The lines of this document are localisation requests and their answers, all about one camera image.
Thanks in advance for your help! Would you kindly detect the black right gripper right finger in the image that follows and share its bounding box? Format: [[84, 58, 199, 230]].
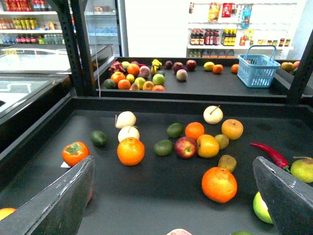
[[252, 156, 313, 235]]

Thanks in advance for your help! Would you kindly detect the black fruit display shelf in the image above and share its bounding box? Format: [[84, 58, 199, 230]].
[[0, 0, 313, 235]]

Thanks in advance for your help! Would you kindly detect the far peach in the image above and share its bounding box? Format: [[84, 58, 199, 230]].
[[176, 69, 188, 81]]

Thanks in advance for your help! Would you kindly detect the large orange right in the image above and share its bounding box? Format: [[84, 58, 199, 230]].
[[201, 167, 238, 204]]

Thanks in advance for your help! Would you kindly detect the green lime upper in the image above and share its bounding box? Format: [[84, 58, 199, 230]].
[[167, 123, 183, 138]]

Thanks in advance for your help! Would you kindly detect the dark green avocado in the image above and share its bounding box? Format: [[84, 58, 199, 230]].
[[90, 130, 108, 147]]

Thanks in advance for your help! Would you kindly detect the white pear left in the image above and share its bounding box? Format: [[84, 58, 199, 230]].
[[115, 111, 136, 129]]

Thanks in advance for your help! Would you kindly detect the orange persimmon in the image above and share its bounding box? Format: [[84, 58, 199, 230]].
[[62, 141, 90, 167]]

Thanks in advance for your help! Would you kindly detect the glass top freezer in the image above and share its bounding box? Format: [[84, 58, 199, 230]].
[[0, 43, 115, 118]]

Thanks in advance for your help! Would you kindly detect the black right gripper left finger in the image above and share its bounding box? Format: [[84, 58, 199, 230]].
[[0, 156, 95, 235]]

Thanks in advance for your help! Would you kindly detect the white pear front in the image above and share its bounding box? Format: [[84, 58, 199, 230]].
[[118, 126, 140, 142]]

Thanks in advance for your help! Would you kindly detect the red chili pepper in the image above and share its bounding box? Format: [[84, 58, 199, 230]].
[[250, 142, 290, 173]]

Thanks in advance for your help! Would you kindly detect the far dark red apple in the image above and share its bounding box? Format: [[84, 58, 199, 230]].
[[173, 62, 184, 74]]

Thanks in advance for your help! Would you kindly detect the white drinks shelf unit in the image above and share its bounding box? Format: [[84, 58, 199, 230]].
[[0, 0, 65, 46]]

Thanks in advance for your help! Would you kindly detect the blue plastic basket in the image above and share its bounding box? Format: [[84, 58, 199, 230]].
[[237, 45, 281, 88]]

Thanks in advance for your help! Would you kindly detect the far green apple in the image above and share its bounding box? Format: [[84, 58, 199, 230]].
[[152, 74, 165, 86]]

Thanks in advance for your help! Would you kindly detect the green avocado near edge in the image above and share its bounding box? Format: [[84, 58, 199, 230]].
[[230, 230, 253, 235]]

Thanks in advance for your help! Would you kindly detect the yellow apple right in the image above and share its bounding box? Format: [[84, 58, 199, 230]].
[[221, 119, 244, 140]]

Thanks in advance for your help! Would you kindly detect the large orange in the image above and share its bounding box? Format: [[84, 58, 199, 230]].
[[201, 167, 238, 204], [117, 137, 145, 166]]

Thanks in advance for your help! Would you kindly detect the green apple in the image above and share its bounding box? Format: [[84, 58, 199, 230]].
[[253, 192, 273, 224], [152, 74, 165, 86]]

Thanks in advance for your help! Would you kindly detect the green lime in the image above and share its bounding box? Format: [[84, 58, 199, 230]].
[[154, 140, 174, 156], [167, 123, 183, 138]]

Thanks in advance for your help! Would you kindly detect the green apple front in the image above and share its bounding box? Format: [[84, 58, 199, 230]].
[[253, 192, 273, 224]]

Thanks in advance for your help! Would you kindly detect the far lemon on tray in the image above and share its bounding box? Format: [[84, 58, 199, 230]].
[[203, 62, 215, 71]]

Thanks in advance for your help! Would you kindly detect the brown kiwi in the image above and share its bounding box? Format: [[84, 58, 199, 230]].
[[218, 155, 237, 172]]

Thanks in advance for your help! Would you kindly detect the red apple front tray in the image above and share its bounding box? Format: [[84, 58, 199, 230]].
[[174, 137, 197, 159]]

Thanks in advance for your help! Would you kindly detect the far orange near basket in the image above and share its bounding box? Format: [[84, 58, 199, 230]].
[[231, 64, 239, 74]]

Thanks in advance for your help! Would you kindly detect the large orange front left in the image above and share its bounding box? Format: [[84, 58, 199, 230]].
[[117, 137, 145, 166]]

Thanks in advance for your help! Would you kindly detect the white sauce shelf unit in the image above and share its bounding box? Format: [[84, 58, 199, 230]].
[[186, 0, 304, 59]]

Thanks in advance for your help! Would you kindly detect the orange near yellow apples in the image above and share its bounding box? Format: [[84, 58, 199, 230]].
[[185, 122, 205, 141]]

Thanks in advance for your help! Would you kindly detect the small yellow-green fruit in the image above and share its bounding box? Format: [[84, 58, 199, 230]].
[[215, 134, 229, 150]]

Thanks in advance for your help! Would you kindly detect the yellow orange apple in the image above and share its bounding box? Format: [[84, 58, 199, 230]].
[[197, 134, 220, 158]]

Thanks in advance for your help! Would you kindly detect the green lime lower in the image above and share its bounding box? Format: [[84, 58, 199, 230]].
[[154, 140, 174, 156]]

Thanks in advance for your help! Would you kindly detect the pink peach front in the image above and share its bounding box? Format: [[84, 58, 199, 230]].
[[167, 229, 192, 235]]

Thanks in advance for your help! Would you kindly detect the white pear with stem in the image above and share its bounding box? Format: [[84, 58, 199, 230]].
[[203, 105, 224, 125]]

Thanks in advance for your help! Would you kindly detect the yellow-green pear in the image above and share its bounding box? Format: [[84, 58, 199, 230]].
[[291, 156, 313, 184]]

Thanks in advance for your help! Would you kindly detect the far orange beside lemon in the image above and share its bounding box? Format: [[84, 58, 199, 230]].
[[212, 64, 224, 74]]

